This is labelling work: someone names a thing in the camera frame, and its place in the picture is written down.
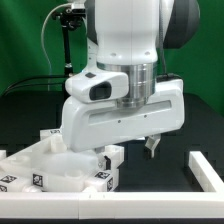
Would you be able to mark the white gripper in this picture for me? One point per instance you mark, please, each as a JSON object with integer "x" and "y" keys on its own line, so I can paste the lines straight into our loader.
{"x": 94, "y": 125}

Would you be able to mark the white square table top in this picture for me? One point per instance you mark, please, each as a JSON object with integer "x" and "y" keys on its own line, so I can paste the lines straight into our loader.
{"x": 52, "y": 167}

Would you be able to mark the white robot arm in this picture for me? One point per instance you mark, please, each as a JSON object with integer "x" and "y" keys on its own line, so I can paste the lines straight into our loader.
{"x": 130, "y": 36}

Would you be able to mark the white U-shaped obstacle fence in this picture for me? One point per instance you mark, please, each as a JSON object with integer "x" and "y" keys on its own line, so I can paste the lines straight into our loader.
{"x": 208, "y": 203}

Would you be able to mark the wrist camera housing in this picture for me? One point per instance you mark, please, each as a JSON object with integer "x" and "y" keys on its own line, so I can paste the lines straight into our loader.
{"x": 89, "y": 87}

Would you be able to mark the black camera stand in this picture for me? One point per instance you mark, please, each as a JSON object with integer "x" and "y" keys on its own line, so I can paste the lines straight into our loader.
{"x": 71, "y": 20}

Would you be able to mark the silver camera on stand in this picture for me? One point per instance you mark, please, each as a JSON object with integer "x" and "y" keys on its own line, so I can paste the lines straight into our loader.
{"x": 78, "y": 6}

